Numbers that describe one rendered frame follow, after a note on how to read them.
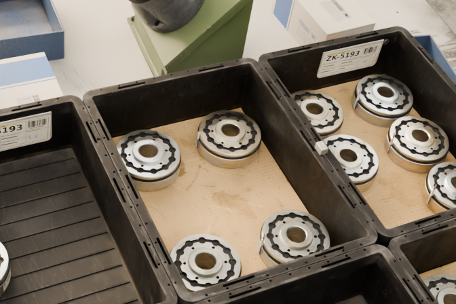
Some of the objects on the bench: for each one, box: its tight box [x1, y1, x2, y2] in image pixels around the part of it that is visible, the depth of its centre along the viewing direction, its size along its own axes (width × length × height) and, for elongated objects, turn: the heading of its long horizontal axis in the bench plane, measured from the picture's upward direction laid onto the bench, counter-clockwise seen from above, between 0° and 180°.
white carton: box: [0, 52, 64, 109], centre depth 149 cm, size 20×12×9 cm, turn 17°
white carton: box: [271, 0, 376, 46], centre depth 181 cm, size 20×12×9 cm, turn 20°
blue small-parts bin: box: [0, 0, 64, 61], centre depth 168 cm, size 20×15×7 cm
